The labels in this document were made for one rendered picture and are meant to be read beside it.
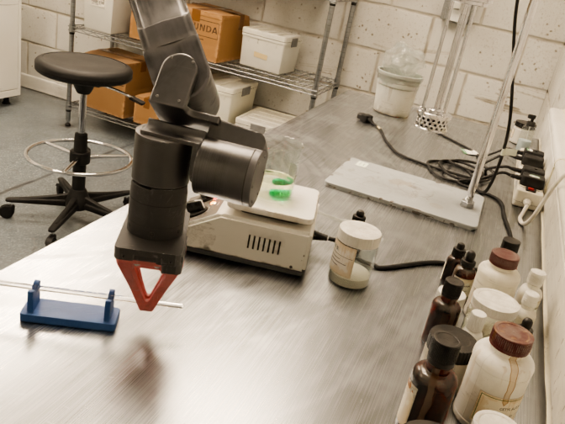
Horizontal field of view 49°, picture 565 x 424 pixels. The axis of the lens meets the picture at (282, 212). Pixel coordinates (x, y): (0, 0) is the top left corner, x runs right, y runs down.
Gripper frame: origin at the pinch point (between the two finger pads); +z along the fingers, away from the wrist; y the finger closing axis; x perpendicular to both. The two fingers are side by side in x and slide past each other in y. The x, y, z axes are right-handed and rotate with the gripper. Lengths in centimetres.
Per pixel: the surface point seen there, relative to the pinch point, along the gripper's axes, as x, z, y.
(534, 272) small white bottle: -48.5, -4.8, 10.8
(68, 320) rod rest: 7.8, 2.3, -1.8
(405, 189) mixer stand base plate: -44, 2, 55
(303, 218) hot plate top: -17.7, -5.5, 16.0
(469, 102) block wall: -127, 18, 241
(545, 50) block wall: -150, -13, 230
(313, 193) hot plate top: -20.0, -5.5, 25.2
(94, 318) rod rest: 5.3, 2.2, -1.1
